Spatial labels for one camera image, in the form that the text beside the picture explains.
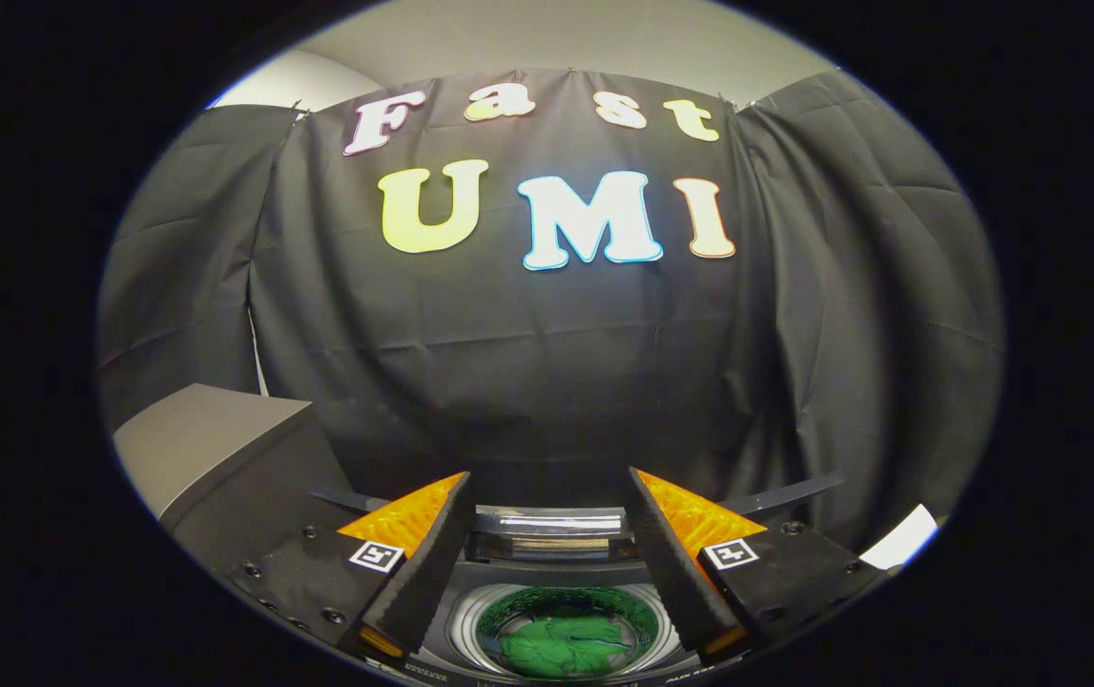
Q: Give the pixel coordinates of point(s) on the dark grey washing machine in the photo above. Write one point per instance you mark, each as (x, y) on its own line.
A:
(464, 625)

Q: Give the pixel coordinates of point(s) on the white paper sheet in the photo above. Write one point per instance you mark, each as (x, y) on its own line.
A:
(904, 539)

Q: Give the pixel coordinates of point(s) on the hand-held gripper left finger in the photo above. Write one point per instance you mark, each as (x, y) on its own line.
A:
(423, 572)

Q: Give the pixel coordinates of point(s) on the green polo shirt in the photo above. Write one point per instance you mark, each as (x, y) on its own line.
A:
(556, 651)

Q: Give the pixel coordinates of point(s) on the black backdrop cloth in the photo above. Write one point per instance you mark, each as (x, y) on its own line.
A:
(556, 382)

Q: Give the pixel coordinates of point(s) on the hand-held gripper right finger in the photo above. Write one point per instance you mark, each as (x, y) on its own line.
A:
(675, 572)

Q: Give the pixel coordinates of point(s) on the grey box stand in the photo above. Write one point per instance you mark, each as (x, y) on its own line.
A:
(203, 439)

